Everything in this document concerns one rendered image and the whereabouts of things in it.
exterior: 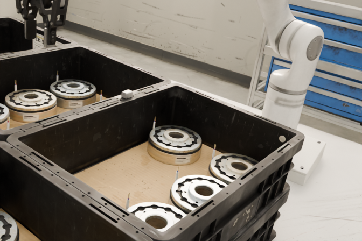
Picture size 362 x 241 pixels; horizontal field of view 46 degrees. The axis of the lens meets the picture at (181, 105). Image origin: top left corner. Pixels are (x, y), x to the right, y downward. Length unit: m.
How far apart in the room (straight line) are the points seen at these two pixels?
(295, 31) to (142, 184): 0.49
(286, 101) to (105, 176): 0.49
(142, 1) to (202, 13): 0.65
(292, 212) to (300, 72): 0.31
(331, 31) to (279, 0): 1.72
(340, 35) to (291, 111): 1.58
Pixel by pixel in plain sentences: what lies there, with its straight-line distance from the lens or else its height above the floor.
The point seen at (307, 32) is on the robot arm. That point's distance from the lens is 0.98.
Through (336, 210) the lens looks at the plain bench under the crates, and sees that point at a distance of 1.04.
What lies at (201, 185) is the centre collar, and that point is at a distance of 0.69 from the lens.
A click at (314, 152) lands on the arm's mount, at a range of 1.17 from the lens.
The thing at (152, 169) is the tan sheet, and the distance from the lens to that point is 0.78.
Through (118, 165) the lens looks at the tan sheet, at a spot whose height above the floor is 0.83.
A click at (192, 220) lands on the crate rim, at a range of 0.51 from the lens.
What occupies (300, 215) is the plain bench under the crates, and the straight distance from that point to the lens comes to 0.98.
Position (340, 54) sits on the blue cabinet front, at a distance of 2.61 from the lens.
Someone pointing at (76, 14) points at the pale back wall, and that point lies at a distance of 4.74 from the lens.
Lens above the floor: 1.24
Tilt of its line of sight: 23 degrees down
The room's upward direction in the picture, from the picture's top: 8 degrees clockwise
